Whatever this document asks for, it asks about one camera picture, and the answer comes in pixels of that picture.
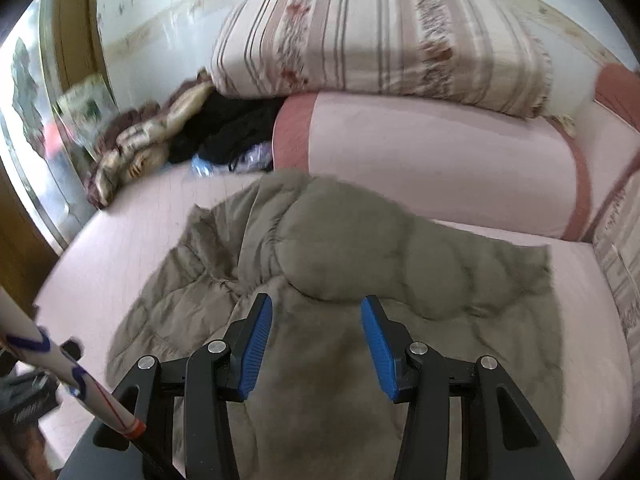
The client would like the striped floral quilt right side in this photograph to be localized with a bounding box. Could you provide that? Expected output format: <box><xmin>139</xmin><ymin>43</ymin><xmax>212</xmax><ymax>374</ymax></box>
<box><xmin>593</xmin><ymin>172</ymin><xmax>640</xmax><ymax>382</ymax></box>

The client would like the blue plastic bag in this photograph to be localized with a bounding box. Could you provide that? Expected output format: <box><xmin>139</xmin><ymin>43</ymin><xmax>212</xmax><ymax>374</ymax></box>
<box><xmin>191</xmin><ymin>142</ymin><xmax>273</xmax><ymax>177</ymax></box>

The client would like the pink folded blanket roll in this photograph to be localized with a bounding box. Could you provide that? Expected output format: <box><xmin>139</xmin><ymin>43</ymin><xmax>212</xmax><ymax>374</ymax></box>
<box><xmin>272</xmin><ymin>92</ymin><xmax>591</xmax><ymax>242</ymax></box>

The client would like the white sleeve with blue pattern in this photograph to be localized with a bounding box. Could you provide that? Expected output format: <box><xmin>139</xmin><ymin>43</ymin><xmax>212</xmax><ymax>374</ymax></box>
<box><xmin>0</xmin><ymin>289</ymin><xmax>146</xmax><ymax>441</ymax></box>

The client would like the floral green white pillow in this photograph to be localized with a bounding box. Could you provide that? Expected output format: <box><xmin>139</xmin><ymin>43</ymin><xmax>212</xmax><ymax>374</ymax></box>
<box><xmin>56</xmin><ymin>73</ymin><xmax>118</xmax><ymax>160</ymax></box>

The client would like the pink red blanket right corner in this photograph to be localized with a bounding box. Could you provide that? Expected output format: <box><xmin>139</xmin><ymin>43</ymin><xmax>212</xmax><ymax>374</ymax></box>
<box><xmin>575</xmin><ymin>64</ymin><xmax>639</xmax><ymax>209</ymax></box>

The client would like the striped floral folded quilt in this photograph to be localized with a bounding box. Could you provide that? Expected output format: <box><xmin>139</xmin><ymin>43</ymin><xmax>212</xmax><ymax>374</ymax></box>
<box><xmin>212</xmin><ymin>0</ymin><xmax>552</xmax><ymax>118</ymax></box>

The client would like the black clothing pile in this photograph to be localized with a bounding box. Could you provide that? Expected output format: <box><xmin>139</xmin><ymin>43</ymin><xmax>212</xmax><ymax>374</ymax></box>
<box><xmin>168</xmin><ymin>90</ymin><xmax>285</xmax><ymax>165</ymax></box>

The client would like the olive green quilted hooded jacket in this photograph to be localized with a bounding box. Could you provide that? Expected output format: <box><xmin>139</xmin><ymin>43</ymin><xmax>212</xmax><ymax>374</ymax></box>
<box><xmin>106</xmin><ymin>171</ymin><xmax>563</xmax><ymax>479</ymax></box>

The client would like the pink quilted bed mattress cover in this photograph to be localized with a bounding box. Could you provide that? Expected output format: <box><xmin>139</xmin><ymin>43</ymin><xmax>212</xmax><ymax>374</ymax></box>
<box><xmin>36</xmin><ymin>169</ymin><xmax>632</xmax><ymax>479</ymax></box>

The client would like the beige brown patterned blanket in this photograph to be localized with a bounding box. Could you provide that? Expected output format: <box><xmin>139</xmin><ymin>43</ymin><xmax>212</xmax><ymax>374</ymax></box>
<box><xmin>85</xmin><ymin>68</ymin><xmax>214</xmax><ymax>209</ymax></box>

